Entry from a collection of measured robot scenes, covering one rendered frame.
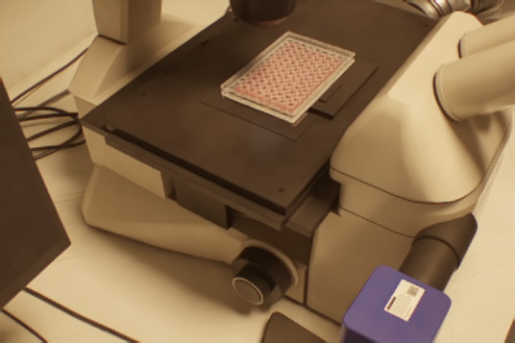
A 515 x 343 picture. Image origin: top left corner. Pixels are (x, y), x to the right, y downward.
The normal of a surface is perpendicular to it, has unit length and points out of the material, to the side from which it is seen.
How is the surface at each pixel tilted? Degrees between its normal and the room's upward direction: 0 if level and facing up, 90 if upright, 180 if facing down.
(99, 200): 48
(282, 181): 0
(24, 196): 86
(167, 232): 80
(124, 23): 101
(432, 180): 67
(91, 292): 0
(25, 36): 90
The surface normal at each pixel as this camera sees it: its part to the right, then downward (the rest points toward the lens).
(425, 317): -0.02, -0.72
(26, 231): 0.83, 0.33
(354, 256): -0.55, 0.59
